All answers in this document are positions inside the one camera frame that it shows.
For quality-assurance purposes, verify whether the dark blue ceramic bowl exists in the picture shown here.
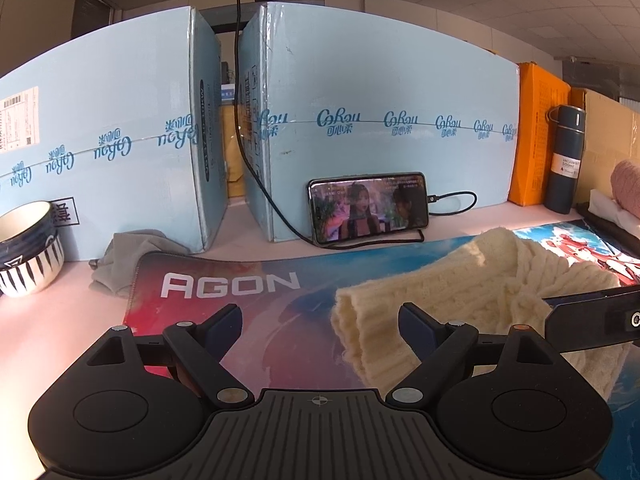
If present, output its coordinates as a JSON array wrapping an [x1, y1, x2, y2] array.
[[0, 201, 59, 267]]

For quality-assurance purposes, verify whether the white striped ceramic bowl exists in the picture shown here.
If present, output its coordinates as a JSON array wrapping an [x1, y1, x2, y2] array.
[[0, 232, 66, 297]]

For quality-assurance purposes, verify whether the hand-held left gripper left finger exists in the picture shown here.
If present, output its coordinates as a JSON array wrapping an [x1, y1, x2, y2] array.
[[86, 304, 257, 410]]

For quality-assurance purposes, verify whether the white cloth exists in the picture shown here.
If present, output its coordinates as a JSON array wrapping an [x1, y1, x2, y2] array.
[[587, 189, 640, 239]]

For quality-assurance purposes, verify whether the cream knitted sweater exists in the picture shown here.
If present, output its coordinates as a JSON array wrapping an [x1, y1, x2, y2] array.
[[330, 227, 632, 402]]

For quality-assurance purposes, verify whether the black charging cable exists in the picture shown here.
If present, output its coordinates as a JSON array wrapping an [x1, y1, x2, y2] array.
[[233, 0, 478, 252]]

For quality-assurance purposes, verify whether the grey cloth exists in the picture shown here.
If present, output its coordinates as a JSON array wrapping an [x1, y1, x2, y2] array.
[[89, 230, 194, 299]]

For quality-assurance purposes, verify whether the printed desk mat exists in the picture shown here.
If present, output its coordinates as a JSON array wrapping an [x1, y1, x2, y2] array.
[[121, 217, 640, 480]]

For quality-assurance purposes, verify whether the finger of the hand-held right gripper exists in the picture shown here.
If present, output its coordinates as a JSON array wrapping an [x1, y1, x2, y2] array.
[[541, 284, 640, 357]]

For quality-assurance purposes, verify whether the smartphone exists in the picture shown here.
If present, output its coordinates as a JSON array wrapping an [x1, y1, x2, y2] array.
[[307, 172, 432, 249]]

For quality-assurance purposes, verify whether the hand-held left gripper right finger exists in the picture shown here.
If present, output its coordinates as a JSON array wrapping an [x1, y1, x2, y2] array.
[[386, 302, 557, 409]]

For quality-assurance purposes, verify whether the black tray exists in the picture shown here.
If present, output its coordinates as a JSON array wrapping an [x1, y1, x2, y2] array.
[[575, 202, 640, 262]]

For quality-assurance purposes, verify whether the pink knitted cloth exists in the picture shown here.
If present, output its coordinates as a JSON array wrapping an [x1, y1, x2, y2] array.
[[610, 157, 640, 222]]

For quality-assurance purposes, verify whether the dark grey thermos bottle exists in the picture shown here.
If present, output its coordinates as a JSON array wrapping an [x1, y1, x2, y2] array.
[[543, 105, 586, 215]]

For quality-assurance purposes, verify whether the orange cardboard box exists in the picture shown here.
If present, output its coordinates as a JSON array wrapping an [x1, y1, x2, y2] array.
[[508, 62, 572, 207]]

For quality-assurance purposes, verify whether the light blue cardboard box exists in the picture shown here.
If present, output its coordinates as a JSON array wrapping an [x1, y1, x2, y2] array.
[[237, 1, 521, 244], [0, 6, 231, 262]]

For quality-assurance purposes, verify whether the brown cardboard box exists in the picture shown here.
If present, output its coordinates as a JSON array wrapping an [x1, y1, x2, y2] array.
[[570, 87, 640, 211]]

